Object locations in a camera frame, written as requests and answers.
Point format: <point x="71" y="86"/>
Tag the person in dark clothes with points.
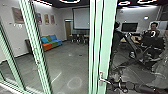
<point x="153" y="30"/>

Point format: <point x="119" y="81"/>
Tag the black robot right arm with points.
<point x="148" y="89"/>

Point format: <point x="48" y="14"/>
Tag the green framed glass door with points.
<point x="100" y="36"/>

